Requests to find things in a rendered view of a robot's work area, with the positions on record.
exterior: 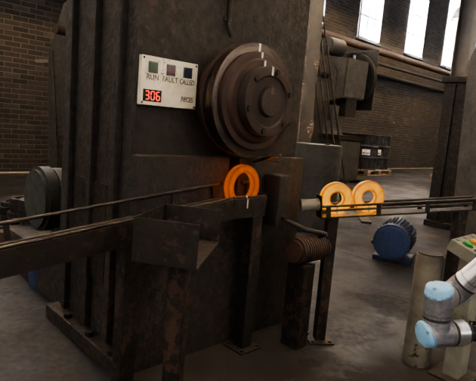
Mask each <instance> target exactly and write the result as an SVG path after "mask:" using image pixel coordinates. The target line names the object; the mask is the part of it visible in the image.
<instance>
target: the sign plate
mask: <svg viewBox="0 0 476 381"><path fill-rule="evenodd" d="M150 62H154V63H158V73H154V72H149V69H150ZM168 65H172V66H175V76H173V75H168V74H167V70H168ZM184 68H189V69H192V78H187V77H184ZM197 71H198V64H194V63H186V62H182V61H177V60H170V59H165V58H161V57H154V56H150V55H145V54H140V56H139V71H138V101H137V104H144V105H152V106H160V107H174V108H181V109H189V110H195V105H196V83H197ZM146 90H147V91H146ZM152 91H154V92H155V95H154V92H152ZM149 92H150V93H151V92H152V95H150V94H149ZM157 92H159V93H157ZM156 93H157V96H159V97H160V100H159V97H157V96H156ZM146 94H149V96H151V99H154V96H155V100H154V101H153V100H151V99H150V98H149V99H148V95H146ZM156 97H157V99H156ZM146 98H147V99H148V100H146ZM157 100H159V101H157Z"/></svg>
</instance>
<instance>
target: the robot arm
mask: <svg viewBox="0 0 476 381"><path fill-rule="evenodd" d="M475 293H476V258H474V259H473V260H472V261H471V262H469V263H468V264H467V265H466V266H465V267H464V268H463V269H462V270H460V271H458V272H456V273H455V274H454V275H453V276H452V277H451V278H450V279H449V280H447V281H446V282H443V281H430V282H428V283H426V285H425V290H424V294H425V297H424V305H423V316H422V321H418V322H417V323H416V327H415V332H416V338H417V339H418V341H419V343H420V344H421V345H422V346H424V347H426V348H443V347H456V348H459V346H467V345H469V344H470V343H471V342H473V341H474V342H476V321H469V323H468V322H465V321H464V320H462V319H457V320H451V316H452V309H453V308H455V307H457V306H458V305H461V304H463V303H465V302H467V301H468V300H469V299H470V298H471V296H473V295H474V294H475ZM471 322H473V323H472V324H471Z"/></svg>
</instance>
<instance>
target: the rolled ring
mask: <svg viewBox="0 0 476 381"><path fill-rule="evenodd" d="M242 173H246V174H247V175H248V177H249V190H248V192H247V194H246V196H252V195H257V194H258V189H259V177H258V173H257V172H256V171H255V169H254V168H253V167H251V166H248V165H243V164H240V165H237V166H234V167H233V168H232V169H231V170H230V171H229V172H228V174H227V177H226V178H225V181H224V195H225V198H228V197H235V196H236V195H235V193H234V184H235V181H236V179H237V178H238V176H239V175H241V174H242Z"/></svg>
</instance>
